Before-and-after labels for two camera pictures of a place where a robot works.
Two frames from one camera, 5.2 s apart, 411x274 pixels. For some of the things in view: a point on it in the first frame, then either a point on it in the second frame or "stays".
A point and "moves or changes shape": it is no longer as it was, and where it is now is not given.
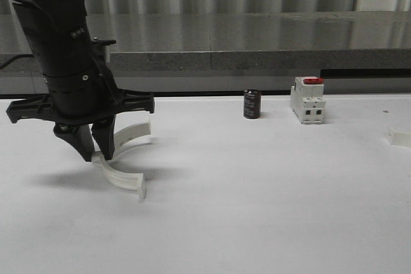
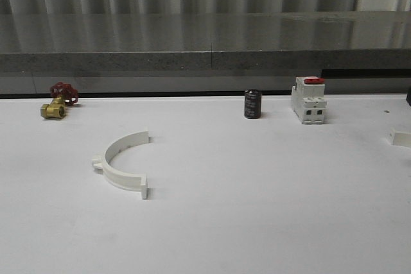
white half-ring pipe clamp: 119,176 moves or changes shape
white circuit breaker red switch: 307,100 stays
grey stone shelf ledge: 166,42 stays
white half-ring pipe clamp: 400,138 stays
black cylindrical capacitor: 252,103 stays
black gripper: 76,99 -> 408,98
